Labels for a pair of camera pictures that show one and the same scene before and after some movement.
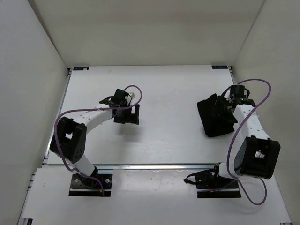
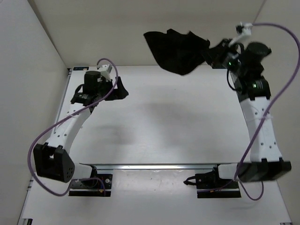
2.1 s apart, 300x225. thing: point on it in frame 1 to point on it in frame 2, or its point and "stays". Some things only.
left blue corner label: (81, 68) stays
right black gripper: (221, 101) to (213, 55)
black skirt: (213, 127) to (177, 51)
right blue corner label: (220, 67) stays
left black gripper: (131, 118) to (121, 92)
